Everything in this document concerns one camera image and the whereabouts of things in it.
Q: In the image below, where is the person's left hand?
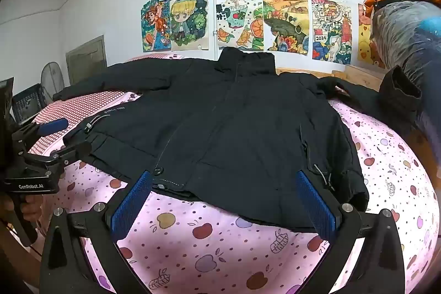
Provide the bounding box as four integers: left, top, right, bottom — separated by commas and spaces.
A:
19, 194, 45, 229

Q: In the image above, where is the yellow chick drawing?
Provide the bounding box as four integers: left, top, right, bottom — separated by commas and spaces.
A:
357, 3, 384, 67

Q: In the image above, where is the landscape hill drawing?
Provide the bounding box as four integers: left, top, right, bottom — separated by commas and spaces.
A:
262, 0, 310, 55

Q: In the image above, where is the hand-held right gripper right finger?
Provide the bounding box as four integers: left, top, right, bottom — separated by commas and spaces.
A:
296, 170, 405, 294

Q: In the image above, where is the wooden bed frame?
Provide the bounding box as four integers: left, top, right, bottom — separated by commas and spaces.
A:
276, 66, 390, 92

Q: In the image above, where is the plastic-wrapped bedding bundle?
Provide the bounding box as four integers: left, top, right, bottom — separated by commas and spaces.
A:
370, 0, 441, 177

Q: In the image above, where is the orange fruit drawing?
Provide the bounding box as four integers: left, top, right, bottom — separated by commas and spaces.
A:
215, 0, 265, 51

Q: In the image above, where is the red checked pillow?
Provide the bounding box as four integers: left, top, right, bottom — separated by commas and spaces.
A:
28, 53, 173, 157

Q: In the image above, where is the pink fruit-print bedsheet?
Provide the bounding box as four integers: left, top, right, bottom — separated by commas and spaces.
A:
28, 53, 441, 294

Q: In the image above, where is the blond character drawing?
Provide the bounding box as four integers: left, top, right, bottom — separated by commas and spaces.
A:
169, 0, 209, 52

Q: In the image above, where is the black padded jacket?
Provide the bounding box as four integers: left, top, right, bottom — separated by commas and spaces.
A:
52, 47, 423, 233

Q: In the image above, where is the grey wooden door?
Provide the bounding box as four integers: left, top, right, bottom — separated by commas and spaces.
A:
65, 35, 107, 85

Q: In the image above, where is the black plastic crate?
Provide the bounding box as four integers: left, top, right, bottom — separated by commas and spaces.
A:
11, 84, 49, 124

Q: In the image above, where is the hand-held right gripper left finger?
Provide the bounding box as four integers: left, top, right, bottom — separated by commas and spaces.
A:
39, 170, 154, 294

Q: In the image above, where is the orange-haired character drawing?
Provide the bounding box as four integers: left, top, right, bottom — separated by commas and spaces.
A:
141, 0, 172, 53

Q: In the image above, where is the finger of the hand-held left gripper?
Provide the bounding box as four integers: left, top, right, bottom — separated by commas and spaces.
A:
24, 139, 93, 171
12, 118, 69, 150

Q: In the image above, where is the city with red tower drawing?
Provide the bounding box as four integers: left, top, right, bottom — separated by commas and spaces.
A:
311, 0, 353, 64

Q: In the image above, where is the standing electric fan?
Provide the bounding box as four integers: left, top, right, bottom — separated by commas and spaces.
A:
41, 61, 65, 102

